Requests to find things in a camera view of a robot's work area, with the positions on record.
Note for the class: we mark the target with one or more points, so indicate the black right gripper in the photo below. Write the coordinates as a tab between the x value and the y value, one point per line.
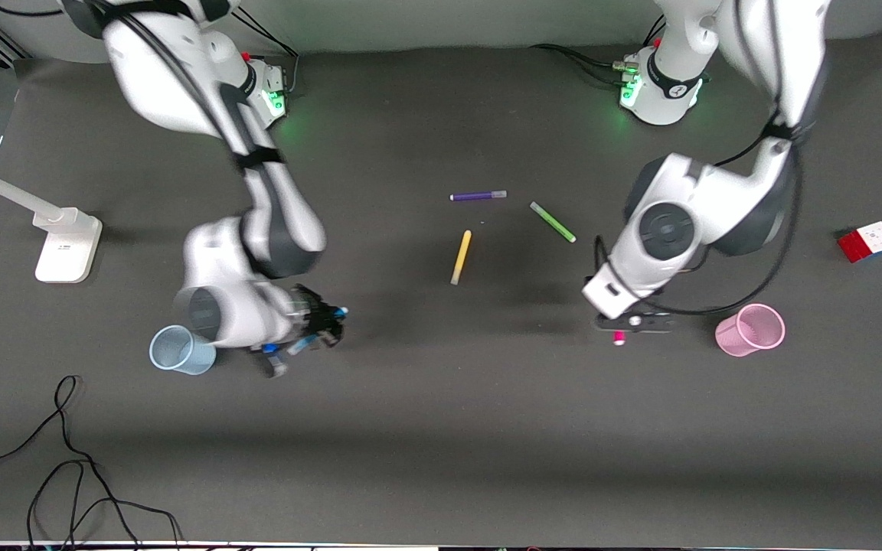
321	318

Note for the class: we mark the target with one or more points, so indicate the blue marker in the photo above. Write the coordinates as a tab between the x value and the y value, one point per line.
299	347

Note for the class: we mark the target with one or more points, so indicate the pink marker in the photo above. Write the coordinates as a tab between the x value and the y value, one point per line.
619	337

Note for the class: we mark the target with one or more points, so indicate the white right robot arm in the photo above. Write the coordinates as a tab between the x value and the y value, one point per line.
257	222

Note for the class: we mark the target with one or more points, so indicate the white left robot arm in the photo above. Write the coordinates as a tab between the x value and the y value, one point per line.
686	222

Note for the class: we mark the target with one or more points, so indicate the yellow marker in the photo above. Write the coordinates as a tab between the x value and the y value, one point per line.
461	258

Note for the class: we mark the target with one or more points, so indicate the translucent blue cup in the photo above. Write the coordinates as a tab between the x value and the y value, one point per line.
177	352

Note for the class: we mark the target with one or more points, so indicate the purple marker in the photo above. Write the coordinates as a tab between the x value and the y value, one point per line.
478	196

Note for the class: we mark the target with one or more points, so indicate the green marker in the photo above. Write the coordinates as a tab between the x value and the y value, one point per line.
553	222

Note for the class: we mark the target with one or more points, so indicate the white stand base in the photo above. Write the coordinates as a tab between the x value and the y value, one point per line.
66	245

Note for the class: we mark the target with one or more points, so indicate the translucent pink cup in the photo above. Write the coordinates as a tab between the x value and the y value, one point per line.
749	330

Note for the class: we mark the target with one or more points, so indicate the colourful puzzle cube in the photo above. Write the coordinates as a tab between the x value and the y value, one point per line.
868	242

